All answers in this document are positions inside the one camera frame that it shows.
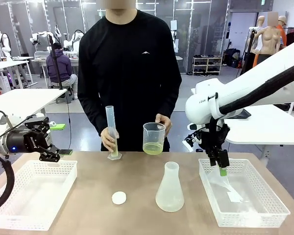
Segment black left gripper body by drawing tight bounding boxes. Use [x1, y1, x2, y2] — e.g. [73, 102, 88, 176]
[3, 117, 52, 154]

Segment white paper label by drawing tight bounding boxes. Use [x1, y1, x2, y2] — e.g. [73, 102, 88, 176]
[226, 191, 245, 203]

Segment black flat tray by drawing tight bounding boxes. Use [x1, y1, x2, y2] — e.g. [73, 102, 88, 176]
[235, 109, 252, 120]

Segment black tripod pole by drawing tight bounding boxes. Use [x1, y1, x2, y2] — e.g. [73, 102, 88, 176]
[48, 34, 64, 90]

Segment clear plastic funnel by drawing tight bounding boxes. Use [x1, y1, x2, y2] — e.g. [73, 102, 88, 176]
[209, 168, 244, 203]

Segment person in black sweater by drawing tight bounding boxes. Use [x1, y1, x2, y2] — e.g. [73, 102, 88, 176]
[77, 0, 182, 152]

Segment seated person in purple hoodie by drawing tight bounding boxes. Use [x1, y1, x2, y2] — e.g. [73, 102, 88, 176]
[46, 42, 78, 100]

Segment white round flask cap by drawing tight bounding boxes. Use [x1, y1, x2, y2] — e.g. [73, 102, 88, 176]
[111, 191, 127, 205]

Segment beige bare mannequin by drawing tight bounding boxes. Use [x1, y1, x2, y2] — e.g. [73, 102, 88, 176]
[249, 15, 285, 69]

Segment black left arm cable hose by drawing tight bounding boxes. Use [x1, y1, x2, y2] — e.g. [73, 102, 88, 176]
[0, 145, 15, 215]

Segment wooden shoe rack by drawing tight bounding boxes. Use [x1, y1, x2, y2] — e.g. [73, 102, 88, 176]
[192, 54, 223, 76]

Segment translucent plastic conical flask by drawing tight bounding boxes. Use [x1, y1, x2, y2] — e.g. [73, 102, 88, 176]
[155, 161, 185, 212]

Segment white background desk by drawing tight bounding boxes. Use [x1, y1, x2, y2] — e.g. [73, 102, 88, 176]
[0, 60, 32, 90]

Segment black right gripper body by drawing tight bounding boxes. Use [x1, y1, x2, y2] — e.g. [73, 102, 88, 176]
[198, 123, 230, 157]

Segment clear plastic graduated cylinder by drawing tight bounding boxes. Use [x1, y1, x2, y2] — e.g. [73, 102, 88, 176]
[105, 105, 123, 161]

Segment person's right hand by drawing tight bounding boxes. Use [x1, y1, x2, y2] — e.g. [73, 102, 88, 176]
[100, 127, 120, 150]

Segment person's left hand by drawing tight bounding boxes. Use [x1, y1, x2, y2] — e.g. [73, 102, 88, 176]
[155, 113, 172, 138]

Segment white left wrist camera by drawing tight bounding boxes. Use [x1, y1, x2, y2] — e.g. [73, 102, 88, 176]
[0, 115, 24, 129]

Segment white perforated plastic basket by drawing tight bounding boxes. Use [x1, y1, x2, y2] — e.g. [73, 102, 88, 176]
[198, 158, 291, 228]
[0, 159, 78, 232]

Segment clear plastic measuring beaker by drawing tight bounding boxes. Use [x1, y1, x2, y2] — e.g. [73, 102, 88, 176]
[143, 122, 166, 155]

